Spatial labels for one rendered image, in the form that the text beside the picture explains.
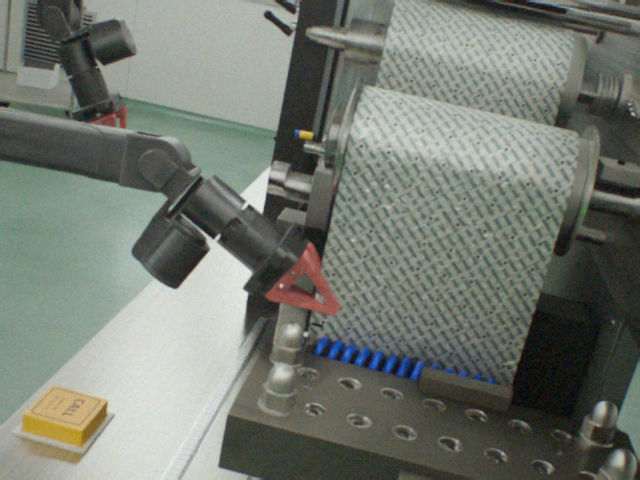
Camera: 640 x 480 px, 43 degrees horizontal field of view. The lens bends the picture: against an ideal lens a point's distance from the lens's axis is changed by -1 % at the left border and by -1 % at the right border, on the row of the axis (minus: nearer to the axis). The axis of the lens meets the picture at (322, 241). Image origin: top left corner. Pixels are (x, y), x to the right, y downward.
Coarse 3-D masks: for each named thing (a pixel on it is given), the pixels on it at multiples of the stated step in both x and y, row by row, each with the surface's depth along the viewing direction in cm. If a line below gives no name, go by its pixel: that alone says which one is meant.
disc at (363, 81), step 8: (360, 80) 87; (360, 88) 86; (352, 104) 85; (352, 112) 85; (352, 120) 85; (344, 136) 84; (344, 144) 84; (344, 152) 85; (336, 168) 86; (336, 176) 86; (336, 184) 87; (336, 192) 88
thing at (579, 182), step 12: (348, 108) 87; (588, 144) 86; (336, 156) 87; (588, 156) 85; (576, 168) 84; (576, 180) 84; (576, 192) 84; (576, 204) 84; (564, 216) 85; (564, 228) 86
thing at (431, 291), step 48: (336, 240) 89; (384, 240) 88; (432, 240) 87; (480, 240) 86; (336, 288) 91; (384, 288) 90; (432, 288) 89; (480, 288) 88; (528, 288) 87; (336, 336) 92; (384, 336) 91; (432, 336) 90; (480, 336) 90
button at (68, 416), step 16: (48, 400) 89; (64, 400) 90; (80, 400) 91; (96, 400) 91; (32, 416) 86; (48, 416) 87; (64, 416) 87; (80, 416) 88; (96, 416) 89; (32, 432) 87; (48, 432) 86; (64, 432) 86; (80, 432) 86
